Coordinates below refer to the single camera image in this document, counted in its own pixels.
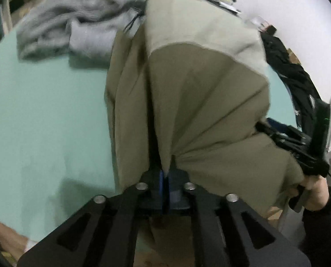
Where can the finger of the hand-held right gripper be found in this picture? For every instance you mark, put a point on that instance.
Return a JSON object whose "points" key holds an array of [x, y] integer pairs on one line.
{"points": [[271, 132]]}

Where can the black cylindrical speaker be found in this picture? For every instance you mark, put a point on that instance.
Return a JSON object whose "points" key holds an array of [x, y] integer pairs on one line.
{"points": [[271, 30]]}

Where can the bed with green sheet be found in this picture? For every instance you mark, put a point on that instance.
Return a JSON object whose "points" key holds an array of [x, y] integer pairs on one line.
{"points": [[43, 116]]}

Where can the person's right hand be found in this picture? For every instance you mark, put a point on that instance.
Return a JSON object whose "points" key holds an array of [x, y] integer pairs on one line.
{"points": [[315, 193]]}

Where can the person's foot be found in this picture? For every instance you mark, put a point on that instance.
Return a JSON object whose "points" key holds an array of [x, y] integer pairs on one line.
{"points": [[7, 236]]}

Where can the black clothes pile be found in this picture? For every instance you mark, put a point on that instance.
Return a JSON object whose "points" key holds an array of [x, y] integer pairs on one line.
{"points": [[287, 69]]}

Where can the cardboard boxes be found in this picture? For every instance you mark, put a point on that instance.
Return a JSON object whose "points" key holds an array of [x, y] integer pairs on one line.
{"points": [[292, 56]]}

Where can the olive green zip jacket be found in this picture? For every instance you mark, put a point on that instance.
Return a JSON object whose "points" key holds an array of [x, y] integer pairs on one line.
{"points": [[204, 94]]}

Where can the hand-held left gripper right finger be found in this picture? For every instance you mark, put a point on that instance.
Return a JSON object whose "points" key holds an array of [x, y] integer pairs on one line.
{"points": [[210, 217]]}

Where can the white box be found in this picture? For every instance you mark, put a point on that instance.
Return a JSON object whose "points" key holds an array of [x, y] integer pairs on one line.
{"points": [[257, 22]]}

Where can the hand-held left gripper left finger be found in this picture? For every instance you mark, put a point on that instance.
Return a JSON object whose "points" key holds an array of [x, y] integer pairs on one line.
{"points": [[121, 217]]}

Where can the grey hoodie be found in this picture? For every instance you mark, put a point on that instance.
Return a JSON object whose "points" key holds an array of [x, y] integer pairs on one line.
{"points": [[71, 14]]}

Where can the person's right forearm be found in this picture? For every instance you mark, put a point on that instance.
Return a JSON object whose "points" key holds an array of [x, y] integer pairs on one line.
{"points": [[326, 233]]}

